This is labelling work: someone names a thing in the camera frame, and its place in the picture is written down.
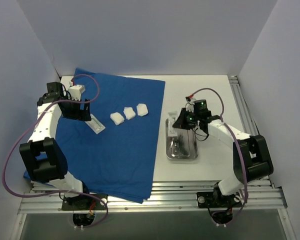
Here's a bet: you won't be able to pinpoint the suture packet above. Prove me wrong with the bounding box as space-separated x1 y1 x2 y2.
85 113 106 135
167 111 178 138

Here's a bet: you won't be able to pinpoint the steel tweezers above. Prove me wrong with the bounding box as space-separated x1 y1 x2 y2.
167 137 180 157

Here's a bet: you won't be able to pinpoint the steel instrument tray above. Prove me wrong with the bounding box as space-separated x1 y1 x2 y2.
165 118 199 162

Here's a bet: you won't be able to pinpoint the white gauze stack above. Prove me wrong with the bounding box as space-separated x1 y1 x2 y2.
110 112 125 126
136 103 149 117
123 107 136 120

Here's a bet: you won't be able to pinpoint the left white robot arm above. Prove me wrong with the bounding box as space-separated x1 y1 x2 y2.
19 82 91 210

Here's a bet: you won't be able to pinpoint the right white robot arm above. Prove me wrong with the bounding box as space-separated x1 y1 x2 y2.
172 107 274 207

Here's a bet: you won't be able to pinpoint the blue surgical drape cloth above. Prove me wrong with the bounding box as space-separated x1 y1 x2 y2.
55 68 165 203

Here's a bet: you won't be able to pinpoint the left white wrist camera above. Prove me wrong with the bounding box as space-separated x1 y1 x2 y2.
67 84 86 101

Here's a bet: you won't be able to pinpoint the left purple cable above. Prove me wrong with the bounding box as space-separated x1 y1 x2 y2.
3 74 109 228

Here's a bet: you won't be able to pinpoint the aluminium side rail frame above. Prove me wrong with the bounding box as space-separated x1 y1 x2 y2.
229 76 274 183

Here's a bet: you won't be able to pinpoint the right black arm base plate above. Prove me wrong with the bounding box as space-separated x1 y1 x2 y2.
196 191 242 209

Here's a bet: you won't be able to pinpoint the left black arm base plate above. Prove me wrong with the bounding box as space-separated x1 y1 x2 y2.
59 193 108 211

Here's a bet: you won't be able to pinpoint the aluminium front rail frame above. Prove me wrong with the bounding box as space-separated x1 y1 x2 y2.
18 178 287 214

